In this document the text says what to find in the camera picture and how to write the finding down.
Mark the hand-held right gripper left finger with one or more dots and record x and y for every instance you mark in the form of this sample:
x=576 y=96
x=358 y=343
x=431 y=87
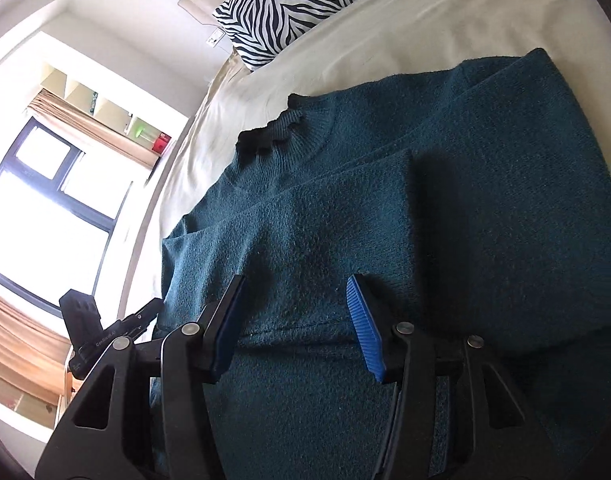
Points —
x=224 y=330

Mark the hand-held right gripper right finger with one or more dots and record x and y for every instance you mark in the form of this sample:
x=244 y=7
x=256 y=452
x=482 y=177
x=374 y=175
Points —
x=364 y=325

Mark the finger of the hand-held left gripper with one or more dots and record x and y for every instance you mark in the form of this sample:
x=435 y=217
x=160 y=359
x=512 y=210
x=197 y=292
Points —
x=141 y=319

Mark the dark teal knit sweater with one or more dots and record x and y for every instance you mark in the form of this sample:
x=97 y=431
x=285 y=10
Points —
x=310 y=210

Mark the beige curtain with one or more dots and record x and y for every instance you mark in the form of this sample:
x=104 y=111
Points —
x=95 y=130
x=20 y=330

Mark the white low shelf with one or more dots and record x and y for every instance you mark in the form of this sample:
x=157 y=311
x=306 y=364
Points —
x=20 y=400

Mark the black framed window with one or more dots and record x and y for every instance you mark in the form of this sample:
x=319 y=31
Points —
x=45 y=210

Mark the red box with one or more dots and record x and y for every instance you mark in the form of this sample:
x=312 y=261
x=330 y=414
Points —
x=161 y=145

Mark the green container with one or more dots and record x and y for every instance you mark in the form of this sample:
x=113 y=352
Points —
x=142 y=130

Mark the white cubby shelf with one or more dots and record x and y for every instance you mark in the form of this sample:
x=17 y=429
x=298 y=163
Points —
x=80 y=90

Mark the bed with cream sheet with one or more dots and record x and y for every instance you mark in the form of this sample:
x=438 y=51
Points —
x=385 y=35

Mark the zebra print pillow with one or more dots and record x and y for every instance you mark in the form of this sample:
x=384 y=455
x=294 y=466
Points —
x=285 y=5

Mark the white wall socket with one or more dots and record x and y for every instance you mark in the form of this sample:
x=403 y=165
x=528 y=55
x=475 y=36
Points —
x=215 y=39

